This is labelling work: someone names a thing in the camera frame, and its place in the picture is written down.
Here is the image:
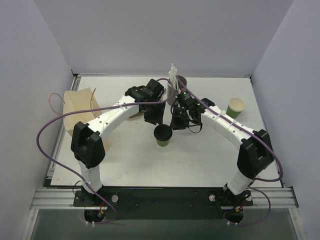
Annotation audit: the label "green paper coffee cup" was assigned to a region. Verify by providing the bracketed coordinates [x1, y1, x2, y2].
[156, 137, 170, 147]

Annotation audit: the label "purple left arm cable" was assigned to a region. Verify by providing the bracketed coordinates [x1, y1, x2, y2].
[36, 77, 173, 225]

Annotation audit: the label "white wrapped straws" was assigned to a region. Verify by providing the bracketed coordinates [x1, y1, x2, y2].
[168, 63, 179, 90]

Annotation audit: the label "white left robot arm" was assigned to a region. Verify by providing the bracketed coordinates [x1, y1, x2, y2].
[70, 79, 165, 206]

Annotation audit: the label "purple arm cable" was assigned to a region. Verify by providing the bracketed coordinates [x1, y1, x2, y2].
[174, 75, 285, 227]
[36, 77, 173, 225]

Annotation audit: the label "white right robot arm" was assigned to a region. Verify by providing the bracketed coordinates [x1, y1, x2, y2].
[170, 91, 274, 196]

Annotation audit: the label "grey cylindrical straw holder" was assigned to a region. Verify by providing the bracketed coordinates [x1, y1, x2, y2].
[166, 75, 187, 106]

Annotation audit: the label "brown paper takeout bag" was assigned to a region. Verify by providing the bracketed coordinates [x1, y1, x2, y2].
[48, 87, 103, 137]

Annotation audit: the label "black plastic cup lid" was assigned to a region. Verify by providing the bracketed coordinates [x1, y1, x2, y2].
[153, 124, 173, 141]

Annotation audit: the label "aluminium frame rail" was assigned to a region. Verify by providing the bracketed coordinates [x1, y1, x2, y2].
[31, 187, 299, 210]

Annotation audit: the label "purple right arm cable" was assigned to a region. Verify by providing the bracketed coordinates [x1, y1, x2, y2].
[174, 75, 285, 227]

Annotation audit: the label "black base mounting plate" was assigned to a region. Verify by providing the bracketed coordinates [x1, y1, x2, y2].
[73, 186, 253, 222]

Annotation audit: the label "brown pulp cup carrier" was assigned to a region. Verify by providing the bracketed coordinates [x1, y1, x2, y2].
[128, 111, 144, 121]

